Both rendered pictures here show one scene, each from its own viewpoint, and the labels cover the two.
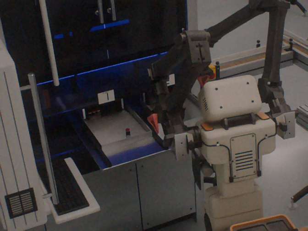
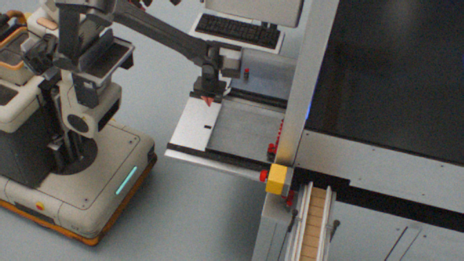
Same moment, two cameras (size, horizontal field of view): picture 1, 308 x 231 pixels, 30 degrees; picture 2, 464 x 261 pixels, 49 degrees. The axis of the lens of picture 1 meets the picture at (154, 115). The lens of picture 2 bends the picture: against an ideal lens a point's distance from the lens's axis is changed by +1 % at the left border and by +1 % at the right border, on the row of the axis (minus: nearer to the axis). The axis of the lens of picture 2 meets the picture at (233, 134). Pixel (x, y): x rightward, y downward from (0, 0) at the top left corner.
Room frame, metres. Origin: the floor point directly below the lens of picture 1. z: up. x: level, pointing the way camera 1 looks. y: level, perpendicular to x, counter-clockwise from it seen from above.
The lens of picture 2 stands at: (3.20, -1.26, 2.37)
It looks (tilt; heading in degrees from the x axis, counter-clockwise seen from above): 50 degrees down; 120
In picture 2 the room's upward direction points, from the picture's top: 7 degrees clockwise
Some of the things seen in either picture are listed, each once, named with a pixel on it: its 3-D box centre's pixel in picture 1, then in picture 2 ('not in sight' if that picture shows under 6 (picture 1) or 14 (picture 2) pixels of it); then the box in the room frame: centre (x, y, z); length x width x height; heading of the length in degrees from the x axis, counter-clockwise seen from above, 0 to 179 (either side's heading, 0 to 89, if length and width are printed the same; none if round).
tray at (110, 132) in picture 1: (115, 125); (273, 77); (2.51, 0.20, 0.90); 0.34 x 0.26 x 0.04; 22
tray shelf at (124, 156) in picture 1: (151, 127); (248, 105); (2.51, 0.02, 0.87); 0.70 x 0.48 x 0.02; 112
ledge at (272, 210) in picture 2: not in sight; (284, 206); (2.88, -0.30, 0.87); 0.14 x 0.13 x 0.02; 22
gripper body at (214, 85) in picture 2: (202, 64); (210, 81); (2.50, -0.25, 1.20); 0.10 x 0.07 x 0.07; 22
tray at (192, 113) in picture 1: (175, 108); (256, 135); (2.64, -0.11, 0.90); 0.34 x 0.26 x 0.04; 22
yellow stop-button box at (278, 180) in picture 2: (206, 71); (278, 179); (2.84, -0.30, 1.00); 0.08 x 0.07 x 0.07; 22
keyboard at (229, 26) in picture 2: (61, 184); (237, 30); (2.16, 0.45, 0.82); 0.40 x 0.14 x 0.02; 21
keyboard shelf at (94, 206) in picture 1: (56, 190); (239, 30); (2.15, 0.47, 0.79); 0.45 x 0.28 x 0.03; 21
